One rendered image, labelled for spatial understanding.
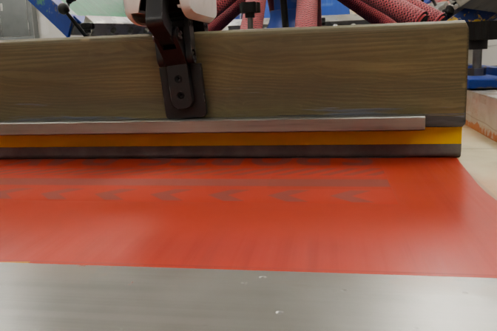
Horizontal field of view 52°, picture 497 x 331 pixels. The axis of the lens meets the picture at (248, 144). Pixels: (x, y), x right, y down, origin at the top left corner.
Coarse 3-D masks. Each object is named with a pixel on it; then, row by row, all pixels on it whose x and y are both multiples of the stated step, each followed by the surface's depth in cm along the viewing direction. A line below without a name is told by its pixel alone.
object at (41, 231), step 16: (0, 160) 44; (0, 208) 29; (16, 208) 29; (32, 208) 29; (48, 208) 29; (64, 208) 29; (80, 208) 29; (96, 208) 29; (112, 208) 29; (0, 224) 27; (16, 224) 26; (32, 224) 26; (48, 224) 26; (64, 224) 26; (80, 224) 26; (96, 224) 26; (0, 240) 24; (16, 240) 24; (32, 240) 24; (48, 240) 24; (64, 240) 24; (80, 240) 24; (0, 256) 22; (16, 256) 22; (32, 256) 22; (48, 256) 22
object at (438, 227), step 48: (432, 192) 29; (480, 192) 29; (96, 240) 24; (144, 240) 23; (192, 240) 23; (240, 240) 23; (288, 240) 23; (336, 240) 23; (384, 240) 22; (432, 240) 22; (480, 240) 22
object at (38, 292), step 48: (480, 96) 48; (0, 288) 11; (48, 288) 10; (96, 288) 10; (144, 288) 10; (192, 288) 10; (240, 288) 10; (288, 288) 10; (336, 288) 10; (384, 288) 10; (432, 288) 10; (480, 288) 10
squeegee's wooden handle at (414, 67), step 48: (0, 48) 41; (48, 48) 40; (96, 48) 40; (144, 48) 39; (240, 48) 38; (288, 48) 38; (336, 48) 37; (384, 48) 37; (432, 48) 36; (0, 96) 42; (48, 96) 41; (96, 96) 40; (144, 96) 40; (240, 96) 39; (288, 96) 38; (336, 96) 38; (384, 96) 37; (432, 96) 37
